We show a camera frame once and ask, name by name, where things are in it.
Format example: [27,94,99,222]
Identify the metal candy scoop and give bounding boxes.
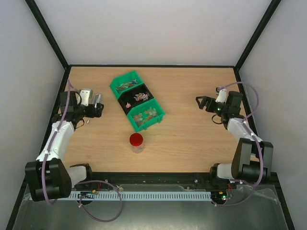
[86,94,102,124]

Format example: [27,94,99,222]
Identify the red jar lid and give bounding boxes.
[129,133,143,146]

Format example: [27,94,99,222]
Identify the green bin star candies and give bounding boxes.
[127,99,165,132]

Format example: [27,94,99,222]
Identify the clear glass jar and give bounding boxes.
[131,142,144,153]

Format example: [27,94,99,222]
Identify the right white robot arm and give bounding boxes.
[196,89,273,188]

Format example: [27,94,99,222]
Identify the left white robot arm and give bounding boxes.
[25,89,104,204]

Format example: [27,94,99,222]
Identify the green bin wrapped candies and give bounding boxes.
[110,70,143,99]

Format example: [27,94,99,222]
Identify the black bin lollipops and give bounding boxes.
[118,84,154,115]

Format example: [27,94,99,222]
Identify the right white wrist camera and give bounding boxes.
[215,87,227,103]

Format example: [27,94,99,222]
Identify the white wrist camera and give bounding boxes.
[79,89,93,106]
[215,87,227,103]

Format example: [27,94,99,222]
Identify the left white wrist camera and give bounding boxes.
[79,89,93,106]

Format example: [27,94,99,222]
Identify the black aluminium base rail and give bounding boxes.
[24,171,279,191]

